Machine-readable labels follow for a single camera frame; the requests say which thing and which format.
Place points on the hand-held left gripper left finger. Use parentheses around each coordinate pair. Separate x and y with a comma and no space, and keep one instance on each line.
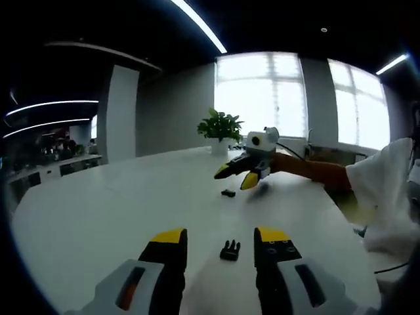
(154,285)

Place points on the potted green plant white pot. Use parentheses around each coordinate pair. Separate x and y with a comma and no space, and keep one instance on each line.
(220,128)

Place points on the black socket plastic buckle part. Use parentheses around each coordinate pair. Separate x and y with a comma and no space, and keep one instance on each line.
(228,193)

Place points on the white office desk row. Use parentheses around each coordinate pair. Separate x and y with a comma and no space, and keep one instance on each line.
(75,162)

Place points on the white ceiling light strip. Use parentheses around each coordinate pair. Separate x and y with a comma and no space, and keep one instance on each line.
(203,28)
(49,105)
(46,124)
(392,64)

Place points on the black pronged plastic buckle part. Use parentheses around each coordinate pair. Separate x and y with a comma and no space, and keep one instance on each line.
(230,251)

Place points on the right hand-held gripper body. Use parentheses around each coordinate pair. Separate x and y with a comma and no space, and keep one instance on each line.
(262,146)

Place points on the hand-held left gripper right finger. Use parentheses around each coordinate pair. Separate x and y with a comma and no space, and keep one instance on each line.
(279,288)

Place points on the bright window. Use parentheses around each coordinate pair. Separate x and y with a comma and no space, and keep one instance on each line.
(259,95)
(357,105)

